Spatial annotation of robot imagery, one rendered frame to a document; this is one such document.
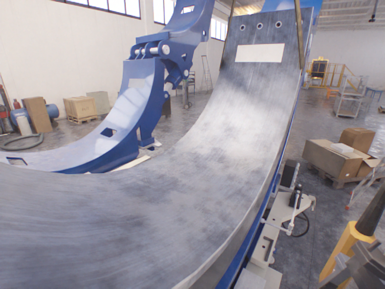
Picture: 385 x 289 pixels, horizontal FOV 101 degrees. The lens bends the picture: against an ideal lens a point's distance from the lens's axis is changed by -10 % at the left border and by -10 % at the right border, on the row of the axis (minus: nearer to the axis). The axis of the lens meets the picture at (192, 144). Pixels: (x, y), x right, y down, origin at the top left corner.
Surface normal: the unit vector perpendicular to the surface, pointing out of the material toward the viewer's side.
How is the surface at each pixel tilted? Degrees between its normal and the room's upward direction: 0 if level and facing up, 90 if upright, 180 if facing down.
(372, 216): 86
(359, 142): 90
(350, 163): 90
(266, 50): 75
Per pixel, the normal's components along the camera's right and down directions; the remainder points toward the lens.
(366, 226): -0.77, 0.18
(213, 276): 0.15, -0.97
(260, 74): -0.52, -0.10
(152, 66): -0.57, 0.18
